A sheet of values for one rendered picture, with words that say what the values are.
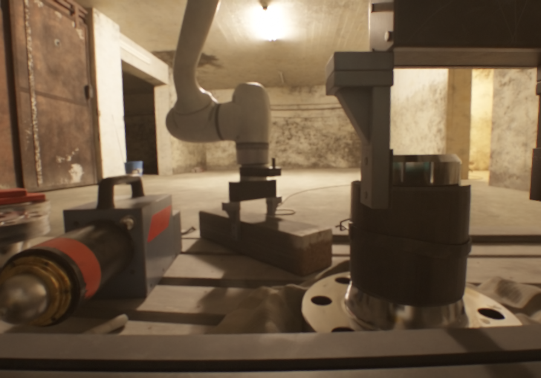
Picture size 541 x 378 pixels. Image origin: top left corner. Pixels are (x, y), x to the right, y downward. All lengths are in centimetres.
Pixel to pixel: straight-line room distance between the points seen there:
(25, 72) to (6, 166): 123
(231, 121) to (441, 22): 60
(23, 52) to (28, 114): 78
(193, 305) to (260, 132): 43
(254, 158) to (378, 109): 56
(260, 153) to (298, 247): 26
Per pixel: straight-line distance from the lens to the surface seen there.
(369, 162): 21
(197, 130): 79
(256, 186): 77
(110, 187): 59
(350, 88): 21
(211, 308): 54
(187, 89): 77
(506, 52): 26
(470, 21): 24
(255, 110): 75
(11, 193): 132
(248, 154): 74
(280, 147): 1082
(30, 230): 91
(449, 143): 575
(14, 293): 42
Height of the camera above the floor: 39
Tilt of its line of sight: 6 degrees down
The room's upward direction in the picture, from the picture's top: 1 degrees counter-clockwise
